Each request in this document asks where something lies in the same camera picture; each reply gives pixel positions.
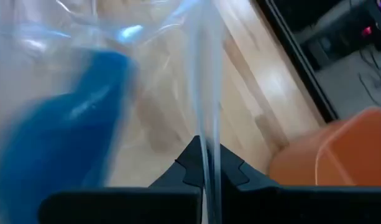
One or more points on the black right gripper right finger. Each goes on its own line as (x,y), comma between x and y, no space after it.
(286,205)

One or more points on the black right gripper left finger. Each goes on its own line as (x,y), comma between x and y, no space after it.
(146,205)

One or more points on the blue elastic bandage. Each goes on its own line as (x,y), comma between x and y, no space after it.
(62,140)

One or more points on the clear plastic bag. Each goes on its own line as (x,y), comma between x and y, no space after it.
(165,93)

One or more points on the orange plastic basket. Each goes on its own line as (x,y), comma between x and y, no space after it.
(348,149)

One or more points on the black computer tower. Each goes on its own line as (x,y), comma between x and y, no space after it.
(327,34)

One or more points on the black aluminium table frame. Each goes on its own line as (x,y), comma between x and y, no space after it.
(302,62)

